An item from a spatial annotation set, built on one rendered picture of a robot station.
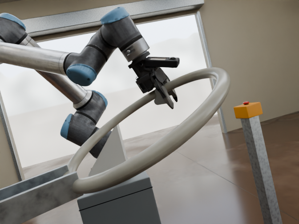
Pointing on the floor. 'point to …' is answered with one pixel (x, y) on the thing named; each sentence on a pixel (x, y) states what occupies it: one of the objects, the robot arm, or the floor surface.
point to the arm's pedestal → (121, 203)
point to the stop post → (259, 161)
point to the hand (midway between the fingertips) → (175, 101)
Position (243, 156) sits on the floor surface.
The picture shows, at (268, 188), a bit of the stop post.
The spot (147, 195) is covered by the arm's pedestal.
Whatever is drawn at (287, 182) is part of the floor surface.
